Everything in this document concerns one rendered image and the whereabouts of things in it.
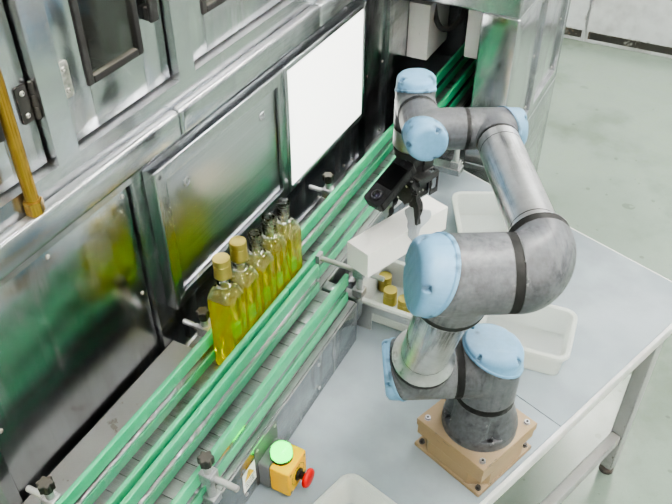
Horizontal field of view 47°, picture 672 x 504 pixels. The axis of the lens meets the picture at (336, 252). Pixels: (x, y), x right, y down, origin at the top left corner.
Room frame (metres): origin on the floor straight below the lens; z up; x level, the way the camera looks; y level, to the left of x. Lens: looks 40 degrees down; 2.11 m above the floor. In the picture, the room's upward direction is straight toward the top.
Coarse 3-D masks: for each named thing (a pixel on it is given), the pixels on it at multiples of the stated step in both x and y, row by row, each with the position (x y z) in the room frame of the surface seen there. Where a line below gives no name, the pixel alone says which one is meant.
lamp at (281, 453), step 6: (276, 444) 0.92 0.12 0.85; (282, 444) 0.92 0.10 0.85; (288, 444) 0.93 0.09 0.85; (270, 450) 0.92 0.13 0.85; (276, 450) 0.91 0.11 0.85; (282, 450) 0.91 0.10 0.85; (288, 450) 0.91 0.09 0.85; (270, 456) 0.91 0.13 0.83; (276, 456) 0.90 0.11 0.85; (282, 456) 0.90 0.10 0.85; (288, 456) 0.90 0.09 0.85; (276, 462) 0.90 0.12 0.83; (282, 462) 0.90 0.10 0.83; (288, 462) 0.90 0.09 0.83
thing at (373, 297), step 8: (392, 264) 1.49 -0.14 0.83; (400, 264) 1.48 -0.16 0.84; (376, 272) 1.46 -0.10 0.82; (392, 272) 1.48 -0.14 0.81; (400, 272) 1.47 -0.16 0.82; (368, 280) 1.42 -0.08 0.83; (376, 280) 1.46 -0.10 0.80; (392, 280) 1.48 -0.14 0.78; (400, 280) 1.47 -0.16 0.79; (368, 288) 1.42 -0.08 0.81; (376, 288) 1.46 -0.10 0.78; (400, 288) 1.46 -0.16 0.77; (368, 296) 1.42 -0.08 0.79; (376, 296) 1.43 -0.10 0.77; (368, 304) 1.34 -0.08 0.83; (376, 304) 1.33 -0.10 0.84; (384, 304) 1.33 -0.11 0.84; (392, 312) 1.31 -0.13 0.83; (400, 312) 1.30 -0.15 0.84
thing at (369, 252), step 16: (432, 208) 1.35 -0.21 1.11; (384, 224) 1.29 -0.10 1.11; (400, 224) 1.29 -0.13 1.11; (432, 224) 1.32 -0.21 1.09; (352, 240) 1.24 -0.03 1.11; (368, 240) 1.24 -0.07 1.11; (384, 240) 1.24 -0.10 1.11; (400, 240) 1.25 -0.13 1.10; (352, 256) 1.22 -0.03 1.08; (368, 256) 1.19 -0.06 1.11; (384, 256) 1.22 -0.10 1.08; (400, 256) 1.25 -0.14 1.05; (368, 272) 1.19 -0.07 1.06
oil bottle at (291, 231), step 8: (280, 224) 1.31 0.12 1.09; (288, 224) 1.32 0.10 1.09; (296, 224) 1.33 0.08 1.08; (280, 232) 1.30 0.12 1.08; (288, 232) 1.30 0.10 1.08; (296, 232) 1.32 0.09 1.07; (288, 240) 1.29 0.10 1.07; (296, 240) 1.32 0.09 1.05; (288, 248) 1.29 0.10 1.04; (296, 248) 1.31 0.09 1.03; (288, 256) 1.29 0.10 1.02; (296, 256) 1.31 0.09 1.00; (288, 264) 1.29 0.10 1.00; (296, 264) 1.31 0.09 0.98; (296, 272) 1.31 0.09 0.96
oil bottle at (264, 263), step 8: (264, 248) 1.24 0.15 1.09; (248, 256) 1.21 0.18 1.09; (256, 256) 1.21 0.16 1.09; (264, 256) 1.21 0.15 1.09; (272, 256) 1.23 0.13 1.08; (256, 264) 1.19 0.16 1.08; (264, 264) 1.20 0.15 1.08; (272, 264) 1.22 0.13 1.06; (264, 272) 1.19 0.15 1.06; (272, 272) 1.22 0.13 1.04; (264, 280) 1.19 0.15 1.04; (272, 280) 1.22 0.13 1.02; (264, 288) 1.19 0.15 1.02; (272, 288) 1.22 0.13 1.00; (264, 296) 1.19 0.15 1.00; (272, 296) 1.22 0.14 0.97; (264, 304) 1.19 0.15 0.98
